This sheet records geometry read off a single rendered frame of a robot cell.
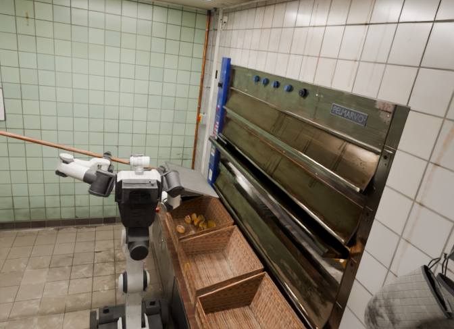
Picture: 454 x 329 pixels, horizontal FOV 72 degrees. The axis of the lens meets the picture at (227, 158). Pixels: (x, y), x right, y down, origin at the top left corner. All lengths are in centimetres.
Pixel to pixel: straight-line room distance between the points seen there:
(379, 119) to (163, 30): 270
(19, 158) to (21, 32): 126
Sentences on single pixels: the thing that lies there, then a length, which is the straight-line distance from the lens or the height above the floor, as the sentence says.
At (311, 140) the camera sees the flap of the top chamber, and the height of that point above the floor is 181.
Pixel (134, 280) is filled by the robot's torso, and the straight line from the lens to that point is 234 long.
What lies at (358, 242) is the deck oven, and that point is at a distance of 156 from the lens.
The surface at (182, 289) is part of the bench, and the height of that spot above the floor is 58.
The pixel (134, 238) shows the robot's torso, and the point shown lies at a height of 104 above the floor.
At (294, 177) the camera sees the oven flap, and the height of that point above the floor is 155.
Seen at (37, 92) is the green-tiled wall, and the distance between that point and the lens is 374.
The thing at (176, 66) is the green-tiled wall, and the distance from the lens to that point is 371.
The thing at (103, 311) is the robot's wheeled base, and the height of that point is 22.
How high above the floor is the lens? 220
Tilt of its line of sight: 19 degrees down
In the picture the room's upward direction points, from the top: 8 degrees clockwise
